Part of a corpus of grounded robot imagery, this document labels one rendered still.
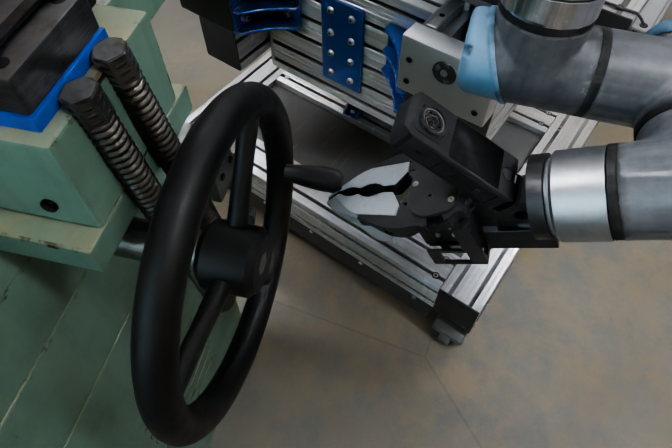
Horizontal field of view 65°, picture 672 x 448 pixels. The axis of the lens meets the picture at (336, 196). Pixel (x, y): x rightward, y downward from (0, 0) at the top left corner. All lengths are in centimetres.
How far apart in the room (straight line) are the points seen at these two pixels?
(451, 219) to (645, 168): 14
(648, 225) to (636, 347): 103
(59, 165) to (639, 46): 42
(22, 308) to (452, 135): 39
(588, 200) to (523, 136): 100
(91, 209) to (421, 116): 25
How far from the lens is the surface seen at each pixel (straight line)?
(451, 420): 125
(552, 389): 133
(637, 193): 42
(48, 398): 62
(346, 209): 50
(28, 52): 36
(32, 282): 54
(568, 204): 42
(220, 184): 80
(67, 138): 37
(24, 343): 55
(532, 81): 46
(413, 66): 72
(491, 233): 49
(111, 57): 38
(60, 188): 39
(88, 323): 63
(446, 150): 41
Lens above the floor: 119
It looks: 54 degrees down
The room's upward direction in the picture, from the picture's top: straight up
